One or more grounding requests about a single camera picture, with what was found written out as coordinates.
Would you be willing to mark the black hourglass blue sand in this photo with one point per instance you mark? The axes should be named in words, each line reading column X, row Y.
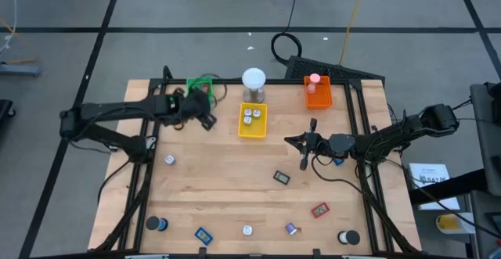
column 152, row 223

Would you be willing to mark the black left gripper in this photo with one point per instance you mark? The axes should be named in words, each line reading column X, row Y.
column 195, row 108

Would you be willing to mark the grey cabinet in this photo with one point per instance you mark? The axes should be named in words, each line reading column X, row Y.
column 485, row 141

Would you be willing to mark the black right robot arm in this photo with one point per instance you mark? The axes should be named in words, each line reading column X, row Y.
column 391, row 137

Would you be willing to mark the white paper sheet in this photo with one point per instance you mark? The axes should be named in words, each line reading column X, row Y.
column 428, row 171

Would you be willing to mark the blue digital thermometer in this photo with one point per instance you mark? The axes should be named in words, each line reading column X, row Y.
column 203, row 236
column 339, row 162

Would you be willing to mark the black desk beam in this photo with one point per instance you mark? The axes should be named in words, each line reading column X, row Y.
column 446, row 188

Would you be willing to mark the yellow white bottle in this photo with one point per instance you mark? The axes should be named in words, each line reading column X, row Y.
column 448, row 223

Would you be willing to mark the black hourglass white sand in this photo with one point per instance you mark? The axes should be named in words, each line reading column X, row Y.
column 352, row 237

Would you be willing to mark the black frame clamp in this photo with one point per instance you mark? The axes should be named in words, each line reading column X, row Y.
column 316, row 252
column 202, row 251

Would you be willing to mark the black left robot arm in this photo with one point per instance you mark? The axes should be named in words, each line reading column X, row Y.
column 117, row 108

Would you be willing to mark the grey stand foot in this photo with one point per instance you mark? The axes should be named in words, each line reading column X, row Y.
column 19, row 70

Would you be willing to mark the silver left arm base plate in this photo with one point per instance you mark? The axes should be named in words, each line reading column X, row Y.
column 151, row 141

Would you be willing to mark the black perforated panel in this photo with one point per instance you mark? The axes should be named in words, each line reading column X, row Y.
column 313, row 68

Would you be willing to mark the black digital thermometer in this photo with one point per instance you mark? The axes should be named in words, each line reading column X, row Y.
column 282, row 177

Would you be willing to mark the orange plastic basket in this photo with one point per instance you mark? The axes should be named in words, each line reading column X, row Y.
column 319, row 100

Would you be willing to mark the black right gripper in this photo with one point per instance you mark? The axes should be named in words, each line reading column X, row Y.
column 319, row 143

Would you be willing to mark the yellow plastic basket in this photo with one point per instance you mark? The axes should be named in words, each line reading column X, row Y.
column 252, row 132

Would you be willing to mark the green plastic basket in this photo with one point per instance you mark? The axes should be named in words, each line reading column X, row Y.
column 192, row 82

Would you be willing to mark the white mushroom table lamp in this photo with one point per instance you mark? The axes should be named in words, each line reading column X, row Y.
column 253, row 78

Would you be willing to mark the teal wall charger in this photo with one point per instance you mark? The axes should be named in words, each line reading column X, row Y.
column 247, row 112

